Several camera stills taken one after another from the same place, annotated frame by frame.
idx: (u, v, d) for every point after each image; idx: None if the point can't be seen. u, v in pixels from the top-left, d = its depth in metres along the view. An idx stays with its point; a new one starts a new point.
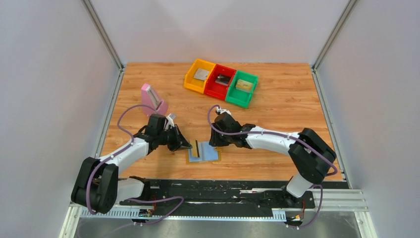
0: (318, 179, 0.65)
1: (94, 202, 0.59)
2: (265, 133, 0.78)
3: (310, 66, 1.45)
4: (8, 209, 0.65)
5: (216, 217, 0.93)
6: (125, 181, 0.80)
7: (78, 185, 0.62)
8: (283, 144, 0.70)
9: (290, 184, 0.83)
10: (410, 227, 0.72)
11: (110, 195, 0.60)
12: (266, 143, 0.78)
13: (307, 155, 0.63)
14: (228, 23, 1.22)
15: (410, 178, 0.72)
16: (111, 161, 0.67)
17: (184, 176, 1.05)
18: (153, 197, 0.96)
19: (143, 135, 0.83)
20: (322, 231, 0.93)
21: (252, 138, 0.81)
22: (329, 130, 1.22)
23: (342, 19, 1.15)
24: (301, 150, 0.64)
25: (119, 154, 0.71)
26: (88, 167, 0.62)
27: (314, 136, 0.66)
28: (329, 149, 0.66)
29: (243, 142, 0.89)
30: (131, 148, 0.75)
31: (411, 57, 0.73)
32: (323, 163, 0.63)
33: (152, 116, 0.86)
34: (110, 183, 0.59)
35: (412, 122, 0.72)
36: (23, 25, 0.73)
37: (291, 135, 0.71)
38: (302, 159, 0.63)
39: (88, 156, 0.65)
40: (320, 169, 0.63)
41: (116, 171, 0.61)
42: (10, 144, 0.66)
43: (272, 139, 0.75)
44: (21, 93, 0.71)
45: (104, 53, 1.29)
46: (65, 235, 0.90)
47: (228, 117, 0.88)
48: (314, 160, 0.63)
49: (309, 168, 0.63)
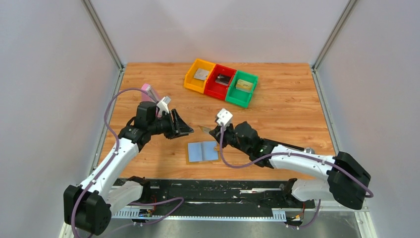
0: (357, 205, 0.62)
1: (88, 227, 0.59)
2: (292, 154, 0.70)
3: (310, 66, 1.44)
4: (8, 209, 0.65)
5: (216, 217, 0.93)
6: (123, 189, 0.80)
7: (67, 212, 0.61)
8: (318, 169, 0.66)
9: (297, 188, 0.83)
10: (410, 228, 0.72)
11: (102, 217, 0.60)
12: (294, 165, 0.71)
13: (347, 183, 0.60)
14: (228, 23, 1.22)
15: (410, 178, 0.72)
16: (94, 187, 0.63)
17: (184, 176, 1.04)
18: (153, 197, 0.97)
19: (131, 132, 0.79)
20: (322, 231, 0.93)
21: (277, 159, 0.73)
22: (329, 129, 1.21)
23: (343, 19, 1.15)
24: (341, 180, 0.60)
25: (102, 175, 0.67)
26: (71, 198, 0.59)
27: (349, 158, 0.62)
28: (364, 172, 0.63)
29: (264, 162, 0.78)
30: (116, 158, 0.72)
31: (411, 57, 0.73)
32: (361, 189, 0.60)
33: (139, 107, 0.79)
34: (97, 211, 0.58)
35: (412, 122, 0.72)
36: (23, 25, 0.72)
37: (326, 159, 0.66)
38: (342, 187, 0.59)
39: (69, 184, 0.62)
40: (360, 195, 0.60)
41: (101, 199, 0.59)
42: (11, 143, 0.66)
43: (302, 163, 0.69)
44: (21, 93, 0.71)
45: (104, 54, 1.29)
46: (65, 235, 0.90)
47: (253, 134, 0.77)
48: (353, 187, 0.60)
49: (349, 195, 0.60)
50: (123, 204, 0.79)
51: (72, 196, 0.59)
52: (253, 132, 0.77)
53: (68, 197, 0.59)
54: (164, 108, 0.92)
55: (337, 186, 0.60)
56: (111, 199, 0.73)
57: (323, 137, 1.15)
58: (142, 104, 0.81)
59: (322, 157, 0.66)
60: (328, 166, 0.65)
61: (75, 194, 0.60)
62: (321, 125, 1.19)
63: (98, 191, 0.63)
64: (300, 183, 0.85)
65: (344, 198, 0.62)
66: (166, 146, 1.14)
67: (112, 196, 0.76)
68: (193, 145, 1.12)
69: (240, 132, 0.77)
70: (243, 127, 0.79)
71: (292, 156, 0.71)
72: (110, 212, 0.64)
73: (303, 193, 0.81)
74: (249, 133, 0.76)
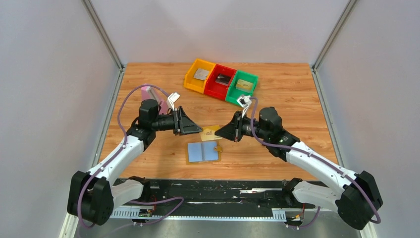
0: (358, 225, 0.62)
1: (90, 215, 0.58)
2: (313, 155, 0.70)
3: (310, 66, 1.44)
4: (8, 208, 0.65)
5: (216, 217, 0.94)
6: (124, 185, 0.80)
7: (70, 199, 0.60)
8: (335, 180, 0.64)
9: (299, 189, 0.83)
10: (410, 227, 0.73)
11: (105, 207, 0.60)
12: (309, 165, 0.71)
13: (359, 203, 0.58)
14: (227, 23, 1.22)
15: (411, 178, 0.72)
16: (102, 174, 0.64)
17: (184, 176, 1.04)
18: (153, 197, 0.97)
19: (137, 132, 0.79)
20: (321, 231, 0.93)
21: (295, 155, 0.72)
22: (329, 129, 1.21)
23: (343, 19, 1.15)
24: (356, 197, 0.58)
25: (110, 164, 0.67)
26: (78, 183, 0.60)
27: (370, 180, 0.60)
28: (379, 198, 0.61)
29: (280, 152, 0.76)
30: (124, 151, 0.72)
31: (411, 57, 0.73)
32: (370, 213, 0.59)
33: (140, 108, 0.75)
34: (103, 198, 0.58)
35: (412, 122, 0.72)
36: (23, 26, 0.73)
37: (348, 173, 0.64)
38: (354, 204, 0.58)
39: (78, 171, 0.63)
40: (365, 218, 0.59)
41: (107, 185, 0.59)
42: (11, 143, 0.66)
43: (321, 168, 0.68)
44: (21, 93, 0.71)
45: (104, 54, 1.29)
46: (65, 235, 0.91)
47: (276, 120, 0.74)
48: (363, 208, 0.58)
49: (357, 213, 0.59)
50: (123, 202, 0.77)
51: (79, 181, 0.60)
52: (277, 118, 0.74)
53: (76, 182, 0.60)
54: (170, 106, 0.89)
55: (348, 201, 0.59)
56: (113, 191, 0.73)
57: (323, 137, 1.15)
58: (144, 104, 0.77)
59: (343, 170, 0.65)
60: (347, 181, 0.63)
61: (82, 180, 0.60)
62: (321, 125, 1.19)
63: (105, 177, 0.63)
64: (304, 185, 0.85)
65: (349, 214, 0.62)
66: (167, 145, 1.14)
67: (115, 190, 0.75)
68: (193, 145, 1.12)
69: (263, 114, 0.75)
70: (269, 112, 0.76)
71: (312, 158, 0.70)
72: (112, 204, 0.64)
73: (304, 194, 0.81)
74: (274, 118, 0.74)
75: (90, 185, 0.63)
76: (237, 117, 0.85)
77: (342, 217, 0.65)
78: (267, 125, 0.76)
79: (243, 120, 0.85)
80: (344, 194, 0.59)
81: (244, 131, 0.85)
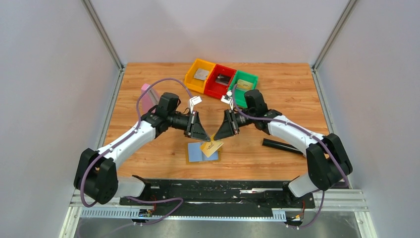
0: (325, 186, 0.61)
1: (93, 193, 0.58)
2: (289, 124, 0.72)
3: (310, 66, 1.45)
4: (8, 208, 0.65)
5: (216, 217, 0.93)
6: (128, 178, 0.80)
7: (78, 174, 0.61)
8: (304, 141, 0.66)
9: (293, 182, 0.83)
10: (410, 226, 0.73)
11: (109, 187, 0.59)
12: (286, 134, 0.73)
13: (325, 159, 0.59)
14: (227, 24, 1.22)
15: (411, 177, 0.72)
16: (110, 154, 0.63)
17: (184, 176, 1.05)
18: (153, 197, 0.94)
19: (152, 118, 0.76)
20: (321, 231, 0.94)
21: (274, 125, 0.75)
22: (329, 129, 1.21)
23: (343, 19, 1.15)
24: (320, 153, 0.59)
25: (119, 146, 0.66)
26: (87, 160, 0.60)
27: (339, 143, 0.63)
28: (347, 161, 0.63)
29: (264, 126, 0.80)
30: (134, 136, 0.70)
31: (411, 57, 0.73)
32: (337, 174, 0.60)
33: (163, 96, 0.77)
34: (107, 178, 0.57)
35: (412, 122, 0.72)
36: (23, 26, 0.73)
37: (315, 134, 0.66)
38: (318, 161, 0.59)
39: (88, 148, 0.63)
40: (331, 177, 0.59)
41: (114, 166, 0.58)
42: (10, 144, 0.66)
43: (292, 132, 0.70)
44: (21, 93, 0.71)
45: (103, 53, 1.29)
46: (65, 235, 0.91)
47: (258, 96, 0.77)
48: (329, 166, 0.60)
49: (322, 172, 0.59)
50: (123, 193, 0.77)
51: (88, 157, 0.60)
52: (259, 94, 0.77)
53: (84, 158, 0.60)
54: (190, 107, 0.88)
55: (313, 157, 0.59)
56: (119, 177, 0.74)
57: None
58: (167, 93, 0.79)
59: (312, 132, 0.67)
60: (313, 140, 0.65)
61: (91, 157, 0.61)
62: (320, 125, 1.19)
63: (113, 158, 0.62)
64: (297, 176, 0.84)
65: (316, 174, 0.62)
66: (168, 145, 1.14)
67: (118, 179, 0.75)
68: (193, 145, 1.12)
69: (247, 92, 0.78)
70: (253, 92, 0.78)
71: (289, 126, 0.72)
72: (117, 186, 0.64)
73: (298, 186, 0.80)
74: (256, 94, 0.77)
75: (98, 163, 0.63)
76: (228, 111, 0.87)
77: (311, 180, 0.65)
78: (251, 102, 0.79)
79: (236, 113, 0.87)
80: (311, 151, 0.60)
81: (240, 123, 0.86)
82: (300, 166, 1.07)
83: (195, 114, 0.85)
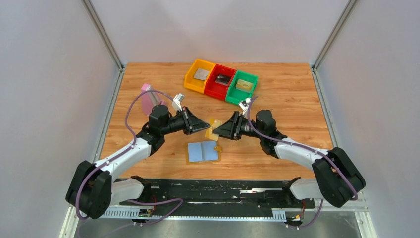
0: (339, 203, 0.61)
1: (85, 207, 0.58)
2: (294, 144, 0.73)
3: (310, 66, 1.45)
4: (8, 209, 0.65)
5: (216, 217, 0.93)
6: (125, 183, 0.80)
7: (71, 187, 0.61)
8: (309, 157, 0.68)
9: (296, 185, 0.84)
10: (410, 227, 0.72)
11: (102, 202, 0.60)
12: (292, 154, 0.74)
13: (332, 174, 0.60)
14: (227, 24, 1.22)
15: (411, 178, 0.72)
16: (106, 168, 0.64)
17: (184, 176, 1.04)
18: (154, 197, 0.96)
19: (147, 135, 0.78)
20: (321, 231, 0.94)
21: (280, 146, 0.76)
22: (329, 129, 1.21)
23: (343, 19, 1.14)
24: (326, 167, 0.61)
25: (116, 160, 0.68)
26: (83, 172, 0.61)
27: (344, 156, 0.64)
28: (358, 174, 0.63)
29: (272, 150, 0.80)
30: (131, 151, 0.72)
31: (412, 57, 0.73)
32: (348, 189, 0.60)
33: (150, 115, 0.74)
34: (102, 192, 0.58)
35: (412, 122, 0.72)
36: (23, 27, 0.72)
37: (320, 150, 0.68)
38: (325, 176, 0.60)
39: (84, 160, 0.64)
40: (342, 192, 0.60)
41: (110, 179, 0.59)
42: (10, 144, 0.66)
43: (298, 151, 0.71)
44: (21, 93, 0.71)
45: (103, 53, 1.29)
46: (65, 235, 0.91)
47: (270, 122, 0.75)
48: (338, 181, 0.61)
49: (332, 187, 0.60)
50: (121, 199, 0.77)
51: (84, 170, 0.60)
52: (272, 120, 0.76)
53: (79, 170, 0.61)
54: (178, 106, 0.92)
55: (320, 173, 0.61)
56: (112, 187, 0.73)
57: (323, 137, 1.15)
58: (154, 111, 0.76)
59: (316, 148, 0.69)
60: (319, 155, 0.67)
61: (87, 170, 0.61)
62: (321, 125, 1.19)
63: (109, 171, 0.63)
64: (299, 180, 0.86)
65: (327, 191, 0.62)
66: (167, 145, 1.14)
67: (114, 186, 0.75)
68: (193, 145, 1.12)
69: (259, 112, 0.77)
70: (265, 113, 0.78)
71: (294, 147, 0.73)
72: (110, 200, 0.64)
73: (300, 189, 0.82)
74: (269, 119, 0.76)
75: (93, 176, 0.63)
76: (237, 113, 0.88)
77: (326, 199, 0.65)
78: (262, 126, 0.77)
79: (243, 120, 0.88)
80: (317, 166, 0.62)
81: (243, 131, 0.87)
82: (300, 166, 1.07)
83: (185, 110, 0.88)
